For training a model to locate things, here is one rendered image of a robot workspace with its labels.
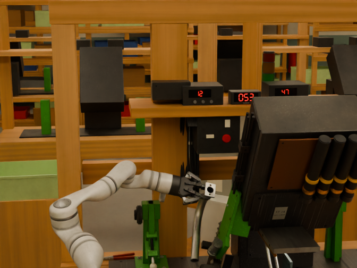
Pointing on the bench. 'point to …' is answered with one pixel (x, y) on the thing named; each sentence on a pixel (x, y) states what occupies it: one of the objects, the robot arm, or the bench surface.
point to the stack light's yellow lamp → (268, 68)
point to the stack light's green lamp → (268, 77)
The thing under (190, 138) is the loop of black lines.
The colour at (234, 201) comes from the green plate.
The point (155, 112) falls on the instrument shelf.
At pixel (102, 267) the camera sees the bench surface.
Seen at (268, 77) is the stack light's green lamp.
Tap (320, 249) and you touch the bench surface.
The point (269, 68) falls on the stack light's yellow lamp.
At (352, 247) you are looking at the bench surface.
